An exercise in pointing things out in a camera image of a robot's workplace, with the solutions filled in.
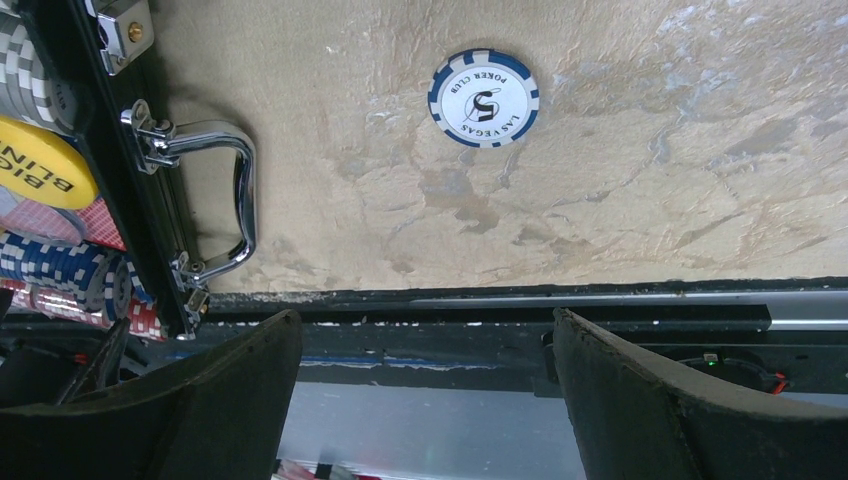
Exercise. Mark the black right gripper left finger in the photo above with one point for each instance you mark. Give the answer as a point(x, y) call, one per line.
point(218, 414)

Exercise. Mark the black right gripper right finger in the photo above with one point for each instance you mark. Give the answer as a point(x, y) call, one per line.
point(639, 415)

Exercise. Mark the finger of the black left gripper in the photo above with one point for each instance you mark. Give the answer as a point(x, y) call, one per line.
point(57, 367)

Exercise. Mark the yellow big blind button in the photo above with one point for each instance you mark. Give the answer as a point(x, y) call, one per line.
point(40, 166)

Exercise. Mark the black poker set case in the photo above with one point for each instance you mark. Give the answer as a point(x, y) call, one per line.
point(103, 50)

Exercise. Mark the white blue chip five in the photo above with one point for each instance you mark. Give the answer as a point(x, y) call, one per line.
point(483, 98)

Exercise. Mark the dark blue chip stack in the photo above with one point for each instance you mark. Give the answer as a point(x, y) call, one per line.
point(86, 283)

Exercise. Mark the red playing card deck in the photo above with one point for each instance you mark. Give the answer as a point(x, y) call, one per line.
point(101, 228)

